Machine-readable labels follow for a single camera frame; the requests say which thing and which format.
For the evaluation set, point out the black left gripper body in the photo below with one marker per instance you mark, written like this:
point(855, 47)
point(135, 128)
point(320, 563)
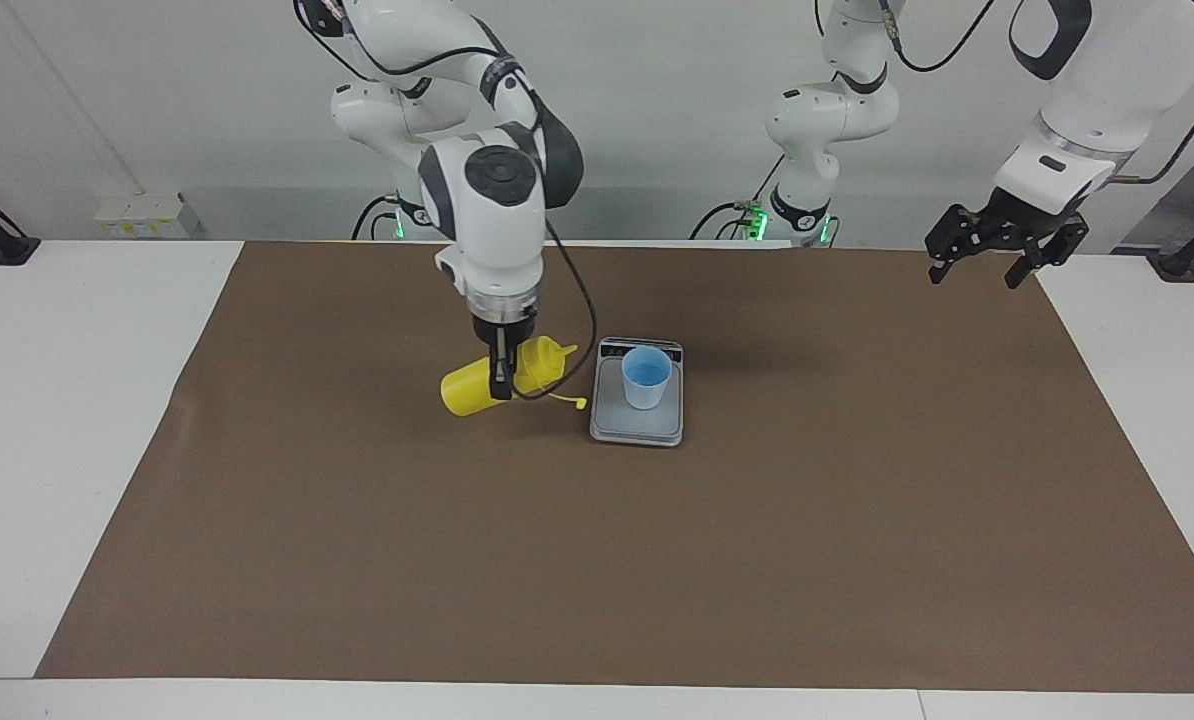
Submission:
point(1015, 223)

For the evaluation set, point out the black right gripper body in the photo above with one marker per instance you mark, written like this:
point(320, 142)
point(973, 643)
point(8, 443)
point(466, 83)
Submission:
point(504, 322)

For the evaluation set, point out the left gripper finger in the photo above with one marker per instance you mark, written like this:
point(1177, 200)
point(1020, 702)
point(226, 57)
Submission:
point(945, 238)
point(1059, 240)

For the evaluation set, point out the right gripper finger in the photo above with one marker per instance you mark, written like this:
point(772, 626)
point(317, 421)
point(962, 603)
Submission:
point(502, 370)

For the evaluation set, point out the yellow squeeze bottle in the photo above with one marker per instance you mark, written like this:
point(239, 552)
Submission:
point(467, 390)

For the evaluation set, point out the light blue plastic cup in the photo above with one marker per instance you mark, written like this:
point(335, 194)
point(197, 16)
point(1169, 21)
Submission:
point(647, 385)

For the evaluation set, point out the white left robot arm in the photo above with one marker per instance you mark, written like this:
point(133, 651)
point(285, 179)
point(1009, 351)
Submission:
point(1107, 60)

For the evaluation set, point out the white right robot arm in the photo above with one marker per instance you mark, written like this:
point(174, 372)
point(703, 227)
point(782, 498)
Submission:
point(492, 220)

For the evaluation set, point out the silver digital kitchen scale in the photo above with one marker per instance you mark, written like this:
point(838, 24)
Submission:
point(637, 425)

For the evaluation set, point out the brown paper table mat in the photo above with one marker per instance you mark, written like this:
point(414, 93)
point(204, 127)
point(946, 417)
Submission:
point(557, 560)

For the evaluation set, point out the white wall socket boxes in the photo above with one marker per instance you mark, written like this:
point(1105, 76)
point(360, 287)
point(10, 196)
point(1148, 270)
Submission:
point(147, 212)

